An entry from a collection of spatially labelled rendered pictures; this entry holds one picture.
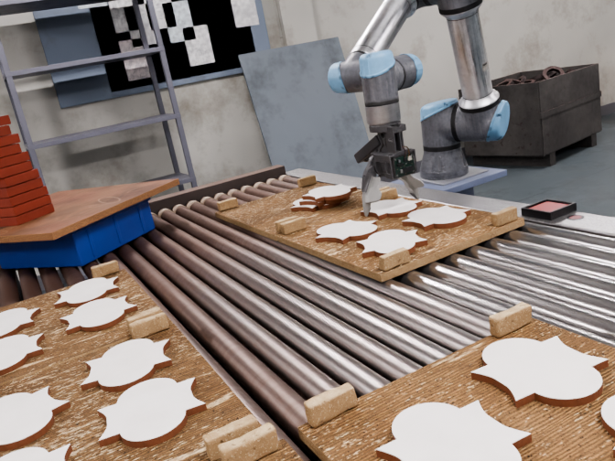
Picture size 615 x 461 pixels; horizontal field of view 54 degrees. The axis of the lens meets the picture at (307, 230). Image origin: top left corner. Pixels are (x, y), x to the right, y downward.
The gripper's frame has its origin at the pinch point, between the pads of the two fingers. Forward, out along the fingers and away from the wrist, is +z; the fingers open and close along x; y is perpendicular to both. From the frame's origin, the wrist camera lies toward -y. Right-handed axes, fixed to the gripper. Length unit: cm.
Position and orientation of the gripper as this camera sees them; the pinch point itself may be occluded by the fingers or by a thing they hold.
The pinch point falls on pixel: (391, 208)
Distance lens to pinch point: 143.1
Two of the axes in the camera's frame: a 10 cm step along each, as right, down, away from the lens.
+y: 4.8, 1.8, -8.6
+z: 1.7, 9.4, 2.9
